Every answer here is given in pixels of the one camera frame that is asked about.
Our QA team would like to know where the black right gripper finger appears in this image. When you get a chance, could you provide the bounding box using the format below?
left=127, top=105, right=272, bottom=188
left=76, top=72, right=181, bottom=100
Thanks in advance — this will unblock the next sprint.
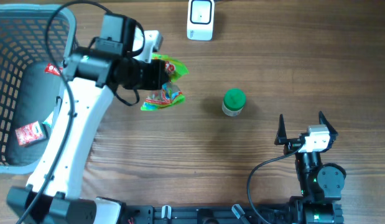
left=276, top=114, right=287, bottom=140
left=318, top=111, right=335, bottom=133

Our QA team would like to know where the Haribo gummy candy bag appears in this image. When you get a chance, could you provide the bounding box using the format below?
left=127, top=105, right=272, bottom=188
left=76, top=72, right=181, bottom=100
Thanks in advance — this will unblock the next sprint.
left=141, top=54, right=189, bottom=111

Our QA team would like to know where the green lidded white jar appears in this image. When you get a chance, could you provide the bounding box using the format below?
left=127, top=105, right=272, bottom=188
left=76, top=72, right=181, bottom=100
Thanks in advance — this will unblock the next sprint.
left=222, top=88, right=246, bottom=117

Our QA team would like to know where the small red white box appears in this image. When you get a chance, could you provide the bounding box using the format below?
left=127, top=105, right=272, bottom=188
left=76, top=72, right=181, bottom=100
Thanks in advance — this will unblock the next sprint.
left=15, top=121, right=47, bottom=147

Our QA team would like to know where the teal tissue packet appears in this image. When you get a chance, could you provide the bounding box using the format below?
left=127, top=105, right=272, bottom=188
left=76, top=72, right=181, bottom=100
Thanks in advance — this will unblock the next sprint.
left=42, top=111, right=55, bottom=129

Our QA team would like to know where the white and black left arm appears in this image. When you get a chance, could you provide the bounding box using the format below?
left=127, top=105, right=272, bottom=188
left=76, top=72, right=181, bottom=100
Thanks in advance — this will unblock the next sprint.
left=7, top=13, right=169, bottom=223

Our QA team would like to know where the white barcode scanner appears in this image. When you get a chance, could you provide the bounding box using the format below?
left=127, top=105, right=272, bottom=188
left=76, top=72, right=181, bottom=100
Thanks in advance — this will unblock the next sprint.
left=187, top=0, right=215, bottom=41

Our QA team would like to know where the grey plastic shopping basket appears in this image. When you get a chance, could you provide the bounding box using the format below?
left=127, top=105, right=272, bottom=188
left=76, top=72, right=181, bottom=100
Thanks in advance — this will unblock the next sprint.
left=0, top=4, right=77, bottom=175

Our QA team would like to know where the black right camera cable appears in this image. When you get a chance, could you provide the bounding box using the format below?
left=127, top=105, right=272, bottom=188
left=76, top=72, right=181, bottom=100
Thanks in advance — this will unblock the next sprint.
left=246, top=143, right=305, bottom=224

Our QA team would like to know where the black camera cable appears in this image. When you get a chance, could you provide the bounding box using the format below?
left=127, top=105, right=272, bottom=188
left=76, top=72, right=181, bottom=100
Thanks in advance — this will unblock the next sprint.
left=14, top=0, right=146, bottom=224
left=246, top=143, right=305, bottom=224

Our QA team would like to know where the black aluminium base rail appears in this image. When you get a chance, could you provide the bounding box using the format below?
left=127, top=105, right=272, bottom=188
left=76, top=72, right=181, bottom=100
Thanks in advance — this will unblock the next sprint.
left=120, top=204, right=345, bottom=224

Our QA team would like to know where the black left camera cable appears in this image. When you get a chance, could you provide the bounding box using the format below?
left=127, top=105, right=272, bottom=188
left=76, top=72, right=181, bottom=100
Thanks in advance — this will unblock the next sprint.
left=14, top=0, right=146, bottom=224

